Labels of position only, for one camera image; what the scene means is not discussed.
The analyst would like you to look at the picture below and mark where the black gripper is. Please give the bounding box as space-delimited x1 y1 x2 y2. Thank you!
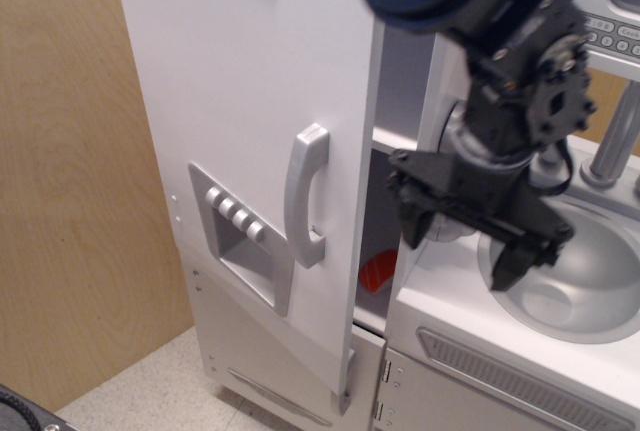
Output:
388 149 574 292

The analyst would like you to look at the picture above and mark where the white toy fridge door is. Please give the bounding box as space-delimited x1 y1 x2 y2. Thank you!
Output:
110 0 386 396

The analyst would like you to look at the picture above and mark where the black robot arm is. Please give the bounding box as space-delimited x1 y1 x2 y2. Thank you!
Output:
366 0 595 292

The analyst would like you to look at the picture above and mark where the red item inside fridge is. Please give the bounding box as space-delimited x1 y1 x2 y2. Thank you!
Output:
358 249 398 294

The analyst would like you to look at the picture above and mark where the silver faucet knob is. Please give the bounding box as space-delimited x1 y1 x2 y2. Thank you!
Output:
530 147 569 188

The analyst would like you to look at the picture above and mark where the silver oven vent panel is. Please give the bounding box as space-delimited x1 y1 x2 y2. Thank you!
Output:
416 327 639 430

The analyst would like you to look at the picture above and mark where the white toy kitchen cabinet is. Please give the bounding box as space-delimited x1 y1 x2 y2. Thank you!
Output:
349 0 640 431

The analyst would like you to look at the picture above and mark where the silver toy sink bowl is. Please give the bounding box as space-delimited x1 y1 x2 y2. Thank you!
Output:
491 199 639 345

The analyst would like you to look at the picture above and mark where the brass door hinge upper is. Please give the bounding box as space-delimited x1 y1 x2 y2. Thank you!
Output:
380 359 391 383

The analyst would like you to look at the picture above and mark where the brass door hinge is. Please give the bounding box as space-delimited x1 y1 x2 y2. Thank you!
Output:
374 401 384 421
380 359 391 383

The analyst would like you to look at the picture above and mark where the silver toy faucet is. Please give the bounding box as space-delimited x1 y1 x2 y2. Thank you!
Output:
580 80 639 188

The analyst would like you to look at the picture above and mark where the brass door hinge lower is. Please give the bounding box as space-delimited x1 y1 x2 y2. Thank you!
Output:
374 401 384 421

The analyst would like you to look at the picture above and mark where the silver ice dispenser panel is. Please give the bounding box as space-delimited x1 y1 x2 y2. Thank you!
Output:
188 163 295 318

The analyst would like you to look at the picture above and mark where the white lower freezer door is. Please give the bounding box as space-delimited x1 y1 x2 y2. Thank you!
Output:
179 251 386 430

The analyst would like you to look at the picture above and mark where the toy microwave with keypad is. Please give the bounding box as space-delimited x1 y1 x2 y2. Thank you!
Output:
580 0 639 81

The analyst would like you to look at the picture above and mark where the black object bottom left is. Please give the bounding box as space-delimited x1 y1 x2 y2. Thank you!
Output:
1 385 76 431

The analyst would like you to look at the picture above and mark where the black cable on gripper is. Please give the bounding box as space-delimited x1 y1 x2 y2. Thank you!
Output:
534 138 576 198

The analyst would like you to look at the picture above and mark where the grey toy wall phone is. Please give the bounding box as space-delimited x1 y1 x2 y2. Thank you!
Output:
427 99 476 243

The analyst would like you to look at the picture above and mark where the silver fridge door handle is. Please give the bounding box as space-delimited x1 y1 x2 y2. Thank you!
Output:
283 123 330 269

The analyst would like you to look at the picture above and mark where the silver lower door handle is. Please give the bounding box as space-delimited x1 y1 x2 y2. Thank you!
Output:
332 349 356 416

